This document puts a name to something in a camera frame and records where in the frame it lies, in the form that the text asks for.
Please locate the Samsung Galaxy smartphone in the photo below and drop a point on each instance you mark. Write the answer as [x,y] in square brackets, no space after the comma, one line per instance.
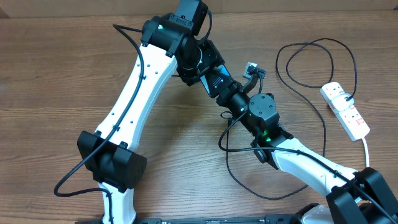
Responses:
[215,80]

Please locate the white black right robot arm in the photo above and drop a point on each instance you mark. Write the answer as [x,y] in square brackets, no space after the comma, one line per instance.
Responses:
[352,196]

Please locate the white power extension strip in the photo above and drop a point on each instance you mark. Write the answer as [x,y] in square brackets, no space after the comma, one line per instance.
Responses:
[350,119]

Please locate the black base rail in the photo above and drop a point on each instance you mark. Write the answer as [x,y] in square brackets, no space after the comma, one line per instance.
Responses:
[267,219]

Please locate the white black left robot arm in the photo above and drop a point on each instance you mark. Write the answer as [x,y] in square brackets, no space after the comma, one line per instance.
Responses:
[170,44]

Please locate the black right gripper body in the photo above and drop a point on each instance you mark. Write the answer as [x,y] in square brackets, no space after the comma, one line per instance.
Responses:
[231,97]

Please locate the white charger plug adapter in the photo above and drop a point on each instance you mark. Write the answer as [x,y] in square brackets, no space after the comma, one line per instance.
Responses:
[341,102]

